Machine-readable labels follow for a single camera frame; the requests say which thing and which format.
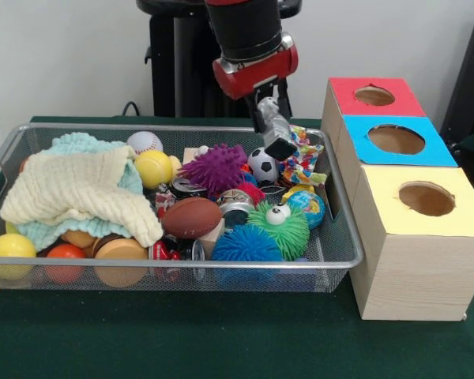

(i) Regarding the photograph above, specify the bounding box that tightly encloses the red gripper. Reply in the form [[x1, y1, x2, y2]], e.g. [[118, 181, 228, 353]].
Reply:
[[212, 41, 300, 133]]

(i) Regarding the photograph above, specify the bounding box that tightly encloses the silver toy robot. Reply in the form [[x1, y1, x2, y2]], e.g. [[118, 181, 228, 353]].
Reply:
[[256, 96, 297, 162]]

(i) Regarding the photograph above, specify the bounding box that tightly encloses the cream knitted cloth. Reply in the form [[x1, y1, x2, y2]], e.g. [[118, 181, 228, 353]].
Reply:
[[0, 144, 165, 248]]

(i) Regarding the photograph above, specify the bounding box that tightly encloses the mint green knitted cloth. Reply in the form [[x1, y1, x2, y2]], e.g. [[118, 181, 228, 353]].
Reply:
[[15, 132, 145, 253]]

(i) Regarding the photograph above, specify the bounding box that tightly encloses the silver mesh bin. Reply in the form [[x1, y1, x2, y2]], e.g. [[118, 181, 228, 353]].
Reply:
[[0, 122, 365, 294]]

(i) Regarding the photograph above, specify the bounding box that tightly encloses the wooden three-hole box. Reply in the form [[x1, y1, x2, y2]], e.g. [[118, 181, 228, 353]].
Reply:
[[321, 77, 474, 321]]

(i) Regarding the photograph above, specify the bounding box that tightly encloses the small soccer ball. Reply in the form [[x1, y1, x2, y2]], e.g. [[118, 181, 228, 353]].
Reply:
[[247, 146, 280, 183]]

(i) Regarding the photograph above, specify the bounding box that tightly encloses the colourful patterned fabric toy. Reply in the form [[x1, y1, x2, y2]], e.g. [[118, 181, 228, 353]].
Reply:
[[278, 124, 328, 186]]

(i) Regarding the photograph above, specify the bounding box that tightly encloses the purple spiky ball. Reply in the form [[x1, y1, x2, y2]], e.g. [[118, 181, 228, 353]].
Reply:
[[177, 143, 249, 198]]

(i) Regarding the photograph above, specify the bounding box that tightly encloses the blue globe ball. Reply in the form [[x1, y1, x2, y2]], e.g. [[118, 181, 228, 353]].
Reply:
[[287, 192, 325, 230]]

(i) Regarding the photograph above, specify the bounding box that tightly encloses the green spiky toy with eyes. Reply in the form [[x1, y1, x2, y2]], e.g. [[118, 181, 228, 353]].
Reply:
[[246, 201, 311, 261]]

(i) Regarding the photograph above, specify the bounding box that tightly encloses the yellow ball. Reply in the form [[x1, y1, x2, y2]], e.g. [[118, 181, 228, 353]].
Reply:
[[134, 150, 174, 190]]

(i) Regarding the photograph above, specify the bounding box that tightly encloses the brown toy football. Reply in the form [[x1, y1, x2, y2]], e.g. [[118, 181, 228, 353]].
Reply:
[[161, 197, 224, 240]]

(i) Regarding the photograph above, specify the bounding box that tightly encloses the blue spiky ball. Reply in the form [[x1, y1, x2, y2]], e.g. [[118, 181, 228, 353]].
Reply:
[[211, 224, 284, 262]]

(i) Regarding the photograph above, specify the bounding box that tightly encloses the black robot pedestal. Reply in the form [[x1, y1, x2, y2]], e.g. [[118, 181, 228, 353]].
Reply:
[[136, 0, 303, 118]]

